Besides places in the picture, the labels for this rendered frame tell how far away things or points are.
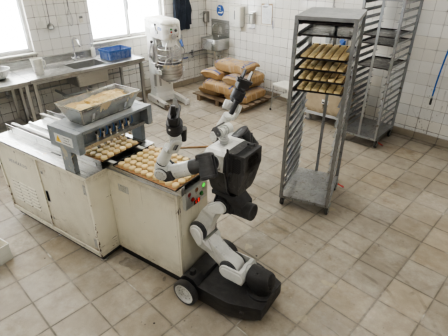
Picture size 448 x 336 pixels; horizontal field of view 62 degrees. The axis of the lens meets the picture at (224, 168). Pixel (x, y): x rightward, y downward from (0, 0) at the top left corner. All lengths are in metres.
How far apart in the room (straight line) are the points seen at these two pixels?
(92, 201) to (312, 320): 1.80
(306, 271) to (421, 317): 0.85
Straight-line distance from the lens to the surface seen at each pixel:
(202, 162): 2.07
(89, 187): 2.89
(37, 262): 3.56
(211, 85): 6.40
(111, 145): 3.08
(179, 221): 2.61
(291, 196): 3.77
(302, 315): 2.90
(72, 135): 2.72
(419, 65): 5.64
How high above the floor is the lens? 2.21
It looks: 29 degrees down
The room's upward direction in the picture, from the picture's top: straight up
